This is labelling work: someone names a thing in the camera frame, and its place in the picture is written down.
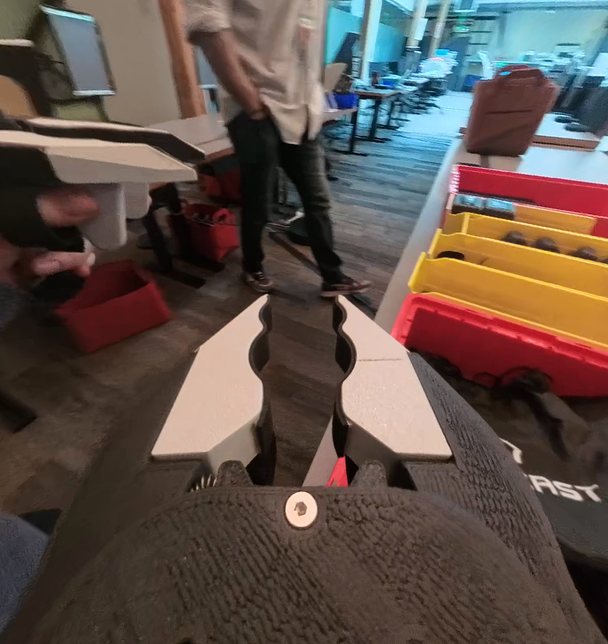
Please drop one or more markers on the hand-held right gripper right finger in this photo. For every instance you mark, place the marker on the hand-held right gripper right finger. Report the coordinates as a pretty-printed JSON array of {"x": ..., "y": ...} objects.
[{"x": 389, "y": 402}]

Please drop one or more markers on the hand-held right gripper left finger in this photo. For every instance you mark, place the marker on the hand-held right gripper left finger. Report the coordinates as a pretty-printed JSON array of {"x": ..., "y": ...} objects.
[{"x": 218, "y": 392}]

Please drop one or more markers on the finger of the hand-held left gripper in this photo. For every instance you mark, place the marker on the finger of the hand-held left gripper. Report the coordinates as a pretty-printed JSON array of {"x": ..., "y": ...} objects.
[
  {"x": 123, "y": 163},
  {"x": 108, "y": 132}
]

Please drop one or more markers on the person's left hand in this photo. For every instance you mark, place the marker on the person's left hand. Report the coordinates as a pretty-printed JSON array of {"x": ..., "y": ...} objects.
[{"x": 57, "y": 264}]

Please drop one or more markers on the grey framed display screen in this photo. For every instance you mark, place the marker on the grey framed display screen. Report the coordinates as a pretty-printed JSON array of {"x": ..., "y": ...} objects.
[{"x": 80, "y": 50}]

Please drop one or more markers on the red fabric bag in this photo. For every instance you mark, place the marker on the red fabric bag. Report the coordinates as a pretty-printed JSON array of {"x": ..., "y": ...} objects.
[{"x": 208, "y": 234}]

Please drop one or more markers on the red fabric floor bin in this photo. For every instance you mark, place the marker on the red fabric floor bin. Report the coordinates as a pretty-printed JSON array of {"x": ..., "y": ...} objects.
[{"x": 113, "y": 312}]

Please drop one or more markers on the yellow plastic bin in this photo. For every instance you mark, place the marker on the yellow plastic bin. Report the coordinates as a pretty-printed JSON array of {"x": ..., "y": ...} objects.
[
  {"x": 510, "y": 299},
  {"x": 525, "y": 266},
  {"x": 485, "y": 224}
]

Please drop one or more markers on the black cloth with white print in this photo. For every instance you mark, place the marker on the black cloth with white print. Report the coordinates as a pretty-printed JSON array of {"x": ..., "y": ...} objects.
[{"x": 560, "y": 442}]

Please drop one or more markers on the black boxes in bin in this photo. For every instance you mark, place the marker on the black boxes in bin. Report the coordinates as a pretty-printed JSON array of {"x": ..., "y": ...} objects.
[{"x": 482, "y": 205}]

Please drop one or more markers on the background office desk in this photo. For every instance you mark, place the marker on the background office desk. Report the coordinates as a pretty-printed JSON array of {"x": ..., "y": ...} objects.
[{"x": 374, "y": 95}]

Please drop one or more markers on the red plastic bin with black boxes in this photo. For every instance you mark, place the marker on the red plastic bin with black boxes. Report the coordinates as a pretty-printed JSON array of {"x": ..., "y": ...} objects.
[{"x": 550, "y": 188}]

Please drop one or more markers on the person's blue jeans leg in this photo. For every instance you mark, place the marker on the person's blue jeans leg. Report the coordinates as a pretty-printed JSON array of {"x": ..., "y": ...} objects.
[{"x": 7, "y": 578}]

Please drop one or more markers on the brown paper bag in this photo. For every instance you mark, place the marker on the brown paper bag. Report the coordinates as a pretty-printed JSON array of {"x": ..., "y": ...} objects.
[{"x": 512, "y": 115}]

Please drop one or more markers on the wooden post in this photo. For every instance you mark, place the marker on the wooden post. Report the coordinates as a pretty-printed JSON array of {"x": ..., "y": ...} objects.
[{"x": 181, "y": 60}]

